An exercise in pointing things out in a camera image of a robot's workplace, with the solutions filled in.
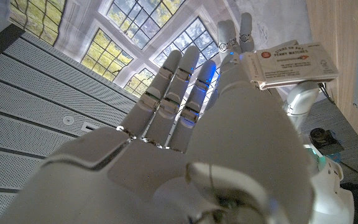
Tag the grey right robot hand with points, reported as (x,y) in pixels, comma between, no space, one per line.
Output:
(154,180)

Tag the white round ceiling sensor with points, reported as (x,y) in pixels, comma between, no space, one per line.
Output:
(68,120)

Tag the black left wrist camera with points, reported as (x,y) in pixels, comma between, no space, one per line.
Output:
(325,140)

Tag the printed window backdrop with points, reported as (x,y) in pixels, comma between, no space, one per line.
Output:
(82,25)

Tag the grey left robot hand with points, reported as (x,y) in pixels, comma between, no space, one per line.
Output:
(300,99)

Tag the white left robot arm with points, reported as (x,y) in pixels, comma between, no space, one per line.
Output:
(331,193)

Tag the rectangular ceiling vent slot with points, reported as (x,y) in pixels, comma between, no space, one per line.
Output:
(89,127)

